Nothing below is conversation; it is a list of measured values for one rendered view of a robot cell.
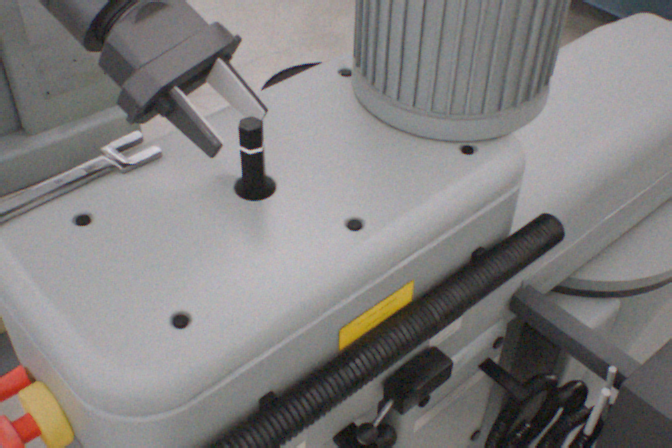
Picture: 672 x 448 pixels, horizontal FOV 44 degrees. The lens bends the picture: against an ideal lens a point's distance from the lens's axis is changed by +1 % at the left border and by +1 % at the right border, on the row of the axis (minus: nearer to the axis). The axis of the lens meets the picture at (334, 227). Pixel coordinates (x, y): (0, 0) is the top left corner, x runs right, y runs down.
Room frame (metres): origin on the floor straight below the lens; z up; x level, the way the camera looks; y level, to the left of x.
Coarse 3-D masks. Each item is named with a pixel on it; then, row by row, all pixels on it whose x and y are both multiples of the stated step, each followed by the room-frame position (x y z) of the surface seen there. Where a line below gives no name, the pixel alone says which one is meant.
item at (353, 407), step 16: (464, 320) 0.58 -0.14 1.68; (432, 336) 0.55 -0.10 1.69; (448, 336) 0.56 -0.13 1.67; (416, 352) 0.53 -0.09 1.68; (400, 368) 0.52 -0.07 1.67; (368, 384) 0.48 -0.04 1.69; (352, 400) 0.47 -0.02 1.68; (368, 400) 0.49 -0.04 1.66; (336, 416) 0.46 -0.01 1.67; (352, 416) 0.47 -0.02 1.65; (304, 432) 0.43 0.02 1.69; (320, 432) 0.44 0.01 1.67; (336, 432) 0.46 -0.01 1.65
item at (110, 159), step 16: (112, 144) 0.59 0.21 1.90; (128, 144) 0.60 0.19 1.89; (96, 160) 0.57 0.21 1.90; (112, 160) 0.57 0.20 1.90; (128, 160) 0.57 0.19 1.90; (144, 160) 0.57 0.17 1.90; (64, 176) 0.55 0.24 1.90; (80, 176) 0.55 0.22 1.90; (96, 176) 0.55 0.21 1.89; (32, 192) 0.52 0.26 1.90; (48, 192) 0.52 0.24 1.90; (64, 192) 0.53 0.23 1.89; (0, 208) 0.50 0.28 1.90; (16, 208) 0.50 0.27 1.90
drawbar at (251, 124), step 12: (240, 120) 0.55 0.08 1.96; (252, 120) 0.55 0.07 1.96; (240, 132) 0.54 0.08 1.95; (252, 132) 0.54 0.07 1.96; (240, 144) 0.54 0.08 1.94; (252, 144) 0.54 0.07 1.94; (240, 156) 0.54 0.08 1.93; (252, 156) 0.54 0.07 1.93; (264, 156) 0.55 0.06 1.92; (252, 168) 0.54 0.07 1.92; (264, 168) 0.55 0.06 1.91; (252, 180) 0.54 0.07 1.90; (264, 180) 0.55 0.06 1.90; (252, 192) 0.54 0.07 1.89; (264, 192) 0.54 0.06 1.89
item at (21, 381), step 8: (16, 368) 0.48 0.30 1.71; (8, 376) 0.47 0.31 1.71; (16, 376) 0.47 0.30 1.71; (24, 376) 0.47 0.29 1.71; (0, 384) 0.46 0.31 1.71; (8, 384) 0.46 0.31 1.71; (16, 384) 0.46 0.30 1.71; (24, 384) 0.46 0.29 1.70; (0, 392) 0.45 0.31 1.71; (8, 392) 0.45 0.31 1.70; (16, 392) 0.46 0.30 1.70; (0, 400) 0.45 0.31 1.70
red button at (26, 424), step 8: (0, 416) 0.38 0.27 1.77; (24, 416) 0.39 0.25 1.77; (0, 424) 0.37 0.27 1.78; (8, 424) 0.37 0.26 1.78; (16, 424) 0.38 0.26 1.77; (24, 424) 0.38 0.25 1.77; (32, 424) 0.38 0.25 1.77; (0, 432) 0.37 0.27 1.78; (8, 432) 0.36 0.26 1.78; (16, 432) 0.37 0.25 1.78; (24, 432) 0.37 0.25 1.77; (32, 432) 0.37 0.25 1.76; (40, 432) 0.38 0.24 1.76; (0, 440) 0.36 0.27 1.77; (8, 440) 0.36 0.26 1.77; (16, 440) 0.36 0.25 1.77; (24, 440) 0.37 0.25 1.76; (32, 440) 0.37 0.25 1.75
